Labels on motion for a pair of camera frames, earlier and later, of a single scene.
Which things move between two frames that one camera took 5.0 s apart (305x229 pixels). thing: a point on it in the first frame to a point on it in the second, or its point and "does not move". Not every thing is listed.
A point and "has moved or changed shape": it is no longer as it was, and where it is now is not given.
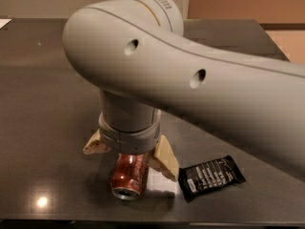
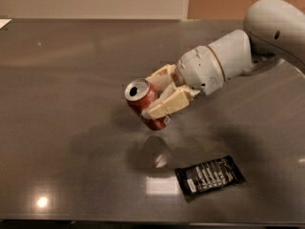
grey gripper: x=129 y=136 to x=199 y=68
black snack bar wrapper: x=201 y=178 does not move
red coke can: x=129 y=176 has moved or changed shape
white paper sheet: x=4 y=22 does not move
